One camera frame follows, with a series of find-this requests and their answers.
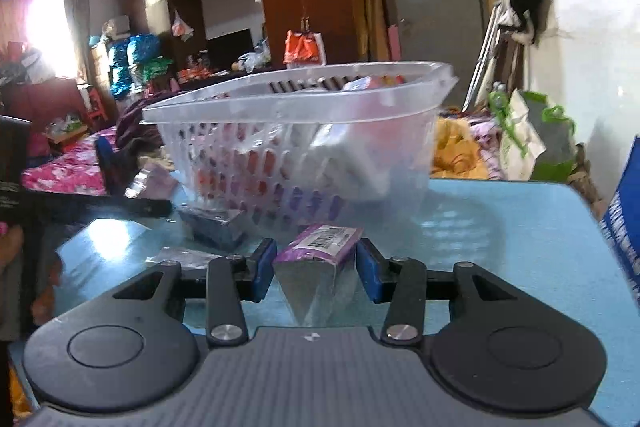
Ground blue plastic bags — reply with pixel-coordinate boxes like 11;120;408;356
106;33;162;98

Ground white packet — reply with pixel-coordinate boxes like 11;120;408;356
300;126;392;202

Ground dark television screen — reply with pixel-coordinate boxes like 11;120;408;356
205;26;254;68

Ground clear plastic basket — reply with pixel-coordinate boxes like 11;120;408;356
140;61;459;229

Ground maroon blanket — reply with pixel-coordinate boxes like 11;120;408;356
115;98;167;154

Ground yellow blanket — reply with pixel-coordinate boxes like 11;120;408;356
430;116;502;181

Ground white green shopping bag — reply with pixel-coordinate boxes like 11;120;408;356
489;81;577;181

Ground pink roll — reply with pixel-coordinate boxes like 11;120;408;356
387;24;403;62

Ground pink hanging bag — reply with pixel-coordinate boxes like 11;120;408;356
171;8;195;41

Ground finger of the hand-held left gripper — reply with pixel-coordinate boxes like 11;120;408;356
94;135;129;198
42;193;174;225

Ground blue woven bag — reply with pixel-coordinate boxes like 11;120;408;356
599;133;640;304

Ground purple plastic packet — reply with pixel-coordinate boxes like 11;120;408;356
272;223;364;329

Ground curtain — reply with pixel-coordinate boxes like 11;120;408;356
0;0;92;84

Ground dark wooden cabinet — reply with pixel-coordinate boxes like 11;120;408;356
0;76;92;134

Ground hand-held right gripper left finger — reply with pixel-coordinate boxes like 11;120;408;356
112;238;278;348

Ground person's left hand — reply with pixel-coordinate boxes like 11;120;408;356
0;223;64;341

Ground pink floral blanket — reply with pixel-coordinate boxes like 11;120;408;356
20;141;119;198

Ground orange white plastic bag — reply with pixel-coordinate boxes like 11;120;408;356
283;29;329;69

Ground metal folding frame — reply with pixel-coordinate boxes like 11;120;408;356
461;3;504;114

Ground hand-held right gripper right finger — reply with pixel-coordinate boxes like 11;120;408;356
356;238;526;348

